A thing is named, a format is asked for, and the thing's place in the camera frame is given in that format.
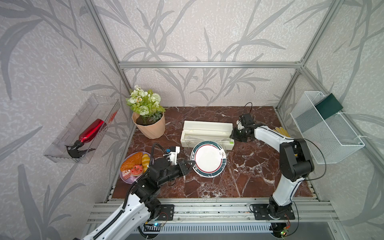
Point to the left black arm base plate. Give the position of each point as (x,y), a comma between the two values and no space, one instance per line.
(164,213)

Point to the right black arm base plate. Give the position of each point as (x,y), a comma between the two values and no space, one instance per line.
(272,212)

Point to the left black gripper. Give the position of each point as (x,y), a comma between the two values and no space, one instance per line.
(181,168)

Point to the artificial flowers in beige pot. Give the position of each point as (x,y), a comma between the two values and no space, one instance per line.
(148,114)

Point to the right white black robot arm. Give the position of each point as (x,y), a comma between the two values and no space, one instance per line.
(295,161)

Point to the red spray bottle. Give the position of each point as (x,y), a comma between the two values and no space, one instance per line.
(85,137)

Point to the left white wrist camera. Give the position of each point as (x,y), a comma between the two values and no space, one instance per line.
(171,154)

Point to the purple plate of toy food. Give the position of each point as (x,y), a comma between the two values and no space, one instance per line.
(134,166)

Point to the cream plastic wrap dispenser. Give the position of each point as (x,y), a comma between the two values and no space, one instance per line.
(195,132)

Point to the white wire mesh basket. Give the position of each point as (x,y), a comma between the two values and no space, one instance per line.
(333,139)

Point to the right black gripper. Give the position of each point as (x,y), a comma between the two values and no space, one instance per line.
(234,136)

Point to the yellow rubber glove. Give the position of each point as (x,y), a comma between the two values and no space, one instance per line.
(282,131)

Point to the white plate green rim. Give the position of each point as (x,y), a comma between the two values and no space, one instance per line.
(209,159)

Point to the clear plastic wall bin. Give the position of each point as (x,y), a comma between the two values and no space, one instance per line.
(96,107)

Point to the dark green card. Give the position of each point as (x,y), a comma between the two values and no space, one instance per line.
(328,106)

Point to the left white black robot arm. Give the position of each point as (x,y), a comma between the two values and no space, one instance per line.
(141,203)

